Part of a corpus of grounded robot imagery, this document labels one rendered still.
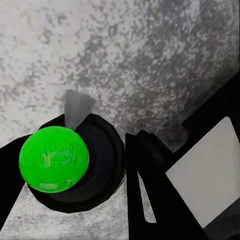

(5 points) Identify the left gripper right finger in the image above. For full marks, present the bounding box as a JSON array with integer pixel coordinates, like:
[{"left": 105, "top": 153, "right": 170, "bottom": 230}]
[{"left": 125, "top": 132, "right": 210, "bottom": 240}]

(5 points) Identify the insectifuge atomizer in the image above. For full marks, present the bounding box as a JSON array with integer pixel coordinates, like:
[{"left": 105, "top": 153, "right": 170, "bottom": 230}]
[{"left": 18, "top": 89, "right": 126, "bottom": 214}]

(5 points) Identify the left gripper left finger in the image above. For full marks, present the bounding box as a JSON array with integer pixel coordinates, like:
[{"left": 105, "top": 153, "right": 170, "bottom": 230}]
[{"left": 0, "top": 134, "right": 31, "bottom": 231}]

